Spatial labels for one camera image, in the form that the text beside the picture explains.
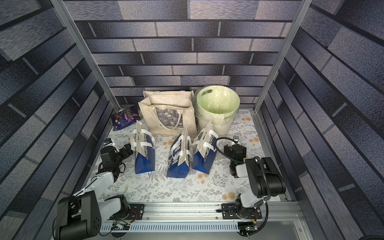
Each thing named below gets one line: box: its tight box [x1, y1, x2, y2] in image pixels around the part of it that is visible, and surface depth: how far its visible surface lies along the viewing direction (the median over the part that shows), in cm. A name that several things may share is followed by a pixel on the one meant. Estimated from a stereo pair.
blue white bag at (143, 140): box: [130, 120, 156, 175], surface depth 83 cm
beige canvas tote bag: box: [138, 90, 198, 138], surface depth 96 cm
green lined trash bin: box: [194, 85, 240, 136], surface depth 94 cm
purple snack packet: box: [110, 105, 142, 131], surface depth 109 cm
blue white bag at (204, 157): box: [191, 120, 219, 175], surface depth 79 cm
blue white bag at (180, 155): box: [167, 126, 193, 179], surface depth 78 cm
